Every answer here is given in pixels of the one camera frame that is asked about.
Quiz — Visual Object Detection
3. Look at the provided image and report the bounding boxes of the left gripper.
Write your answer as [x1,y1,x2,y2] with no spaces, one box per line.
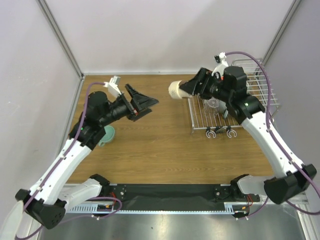
[99,84,159,127]

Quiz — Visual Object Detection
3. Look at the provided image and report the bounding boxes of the small steel cup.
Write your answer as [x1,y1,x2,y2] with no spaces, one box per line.
[168,80,192,100]

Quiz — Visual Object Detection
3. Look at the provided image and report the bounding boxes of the clear glass tumbler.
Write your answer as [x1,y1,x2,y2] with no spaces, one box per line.
[203,98,220,117]

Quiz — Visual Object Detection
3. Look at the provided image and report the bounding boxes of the teal small cup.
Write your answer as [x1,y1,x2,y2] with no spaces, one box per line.
[98,125,116,147]

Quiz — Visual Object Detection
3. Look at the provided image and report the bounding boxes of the grey metallic cup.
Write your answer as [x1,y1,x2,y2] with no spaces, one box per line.
[218,101,229,119]

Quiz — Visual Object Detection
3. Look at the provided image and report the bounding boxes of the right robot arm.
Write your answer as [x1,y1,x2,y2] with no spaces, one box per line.
[169,66,317,205]

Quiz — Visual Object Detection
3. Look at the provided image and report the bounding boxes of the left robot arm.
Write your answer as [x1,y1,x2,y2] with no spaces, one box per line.
[15,82,159,230]

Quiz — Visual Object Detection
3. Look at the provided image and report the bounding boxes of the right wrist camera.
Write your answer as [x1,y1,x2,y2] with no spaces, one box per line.
[211,52,229,79]

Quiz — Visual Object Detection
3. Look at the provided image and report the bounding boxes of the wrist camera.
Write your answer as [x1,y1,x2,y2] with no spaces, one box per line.
[211,52,229,79]
[103,75,122,98]

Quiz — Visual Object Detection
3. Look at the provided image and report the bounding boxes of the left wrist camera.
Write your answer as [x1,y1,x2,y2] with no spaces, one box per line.
[103,75,122,98]

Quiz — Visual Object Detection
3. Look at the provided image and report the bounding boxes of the metal wire dish rack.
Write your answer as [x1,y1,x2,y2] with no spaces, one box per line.
[188,58,281,139]

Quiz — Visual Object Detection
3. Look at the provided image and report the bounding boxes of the aluminium front rail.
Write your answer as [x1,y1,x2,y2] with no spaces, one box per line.
[62,183,310,215]

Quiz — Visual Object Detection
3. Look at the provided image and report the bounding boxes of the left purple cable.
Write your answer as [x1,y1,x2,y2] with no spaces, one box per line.
[14,81,123,240]

